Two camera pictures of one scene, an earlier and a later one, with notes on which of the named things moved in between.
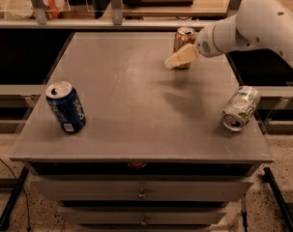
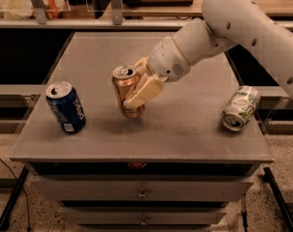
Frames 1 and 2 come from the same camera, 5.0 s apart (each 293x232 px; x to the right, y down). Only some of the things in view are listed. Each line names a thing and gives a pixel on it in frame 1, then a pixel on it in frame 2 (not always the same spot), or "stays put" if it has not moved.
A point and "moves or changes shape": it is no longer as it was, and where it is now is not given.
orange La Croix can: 184,37 moves or changes shape
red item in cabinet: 136,164 stays put
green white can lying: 241,107 stays put
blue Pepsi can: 67,106 stays put
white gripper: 206,43 -> 165,60
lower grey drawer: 143,216 stays put
